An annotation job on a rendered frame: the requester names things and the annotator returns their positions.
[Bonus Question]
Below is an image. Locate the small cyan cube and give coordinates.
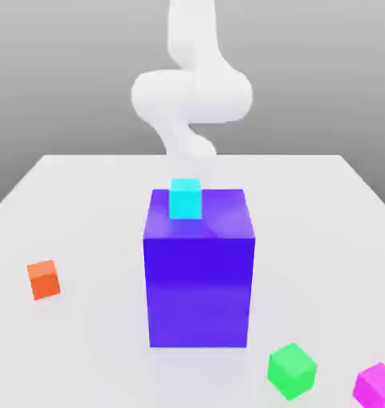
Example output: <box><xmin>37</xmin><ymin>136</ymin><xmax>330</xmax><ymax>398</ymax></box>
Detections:
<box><xmin>168</xmin><ymin>178</ymin><xmax>203</xmax><ymax>221</ymax></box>

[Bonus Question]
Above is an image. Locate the small magenta cube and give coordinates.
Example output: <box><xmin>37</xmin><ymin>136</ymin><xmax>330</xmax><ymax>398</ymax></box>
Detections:
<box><xmin>352</xmin><ymin>361</ymin><xmax>385</xmax><ymax>408</ymax></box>

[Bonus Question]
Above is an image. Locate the small green cube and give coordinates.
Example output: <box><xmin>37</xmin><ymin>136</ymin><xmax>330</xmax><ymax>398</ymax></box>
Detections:
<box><xmin>266</xmin><ymin>342</ymin><xmax>318</xmax><ymax>402</ymax></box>

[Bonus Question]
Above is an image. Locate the small orange cube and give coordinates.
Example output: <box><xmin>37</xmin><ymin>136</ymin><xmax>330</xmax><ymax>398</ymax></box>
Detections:
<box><xmin>26</xmin><ymin>259</ymin><xmax>62</xmax><ymax>301</ymax></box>

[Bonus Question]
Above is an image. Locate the large purple box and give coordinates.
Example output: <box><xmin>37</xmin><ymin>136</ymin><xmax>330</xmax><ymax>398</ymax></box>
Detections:
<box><xmin>142</xmin><ymin>188</ymin><xmax>257</xmax><ymax>349</ymax></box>

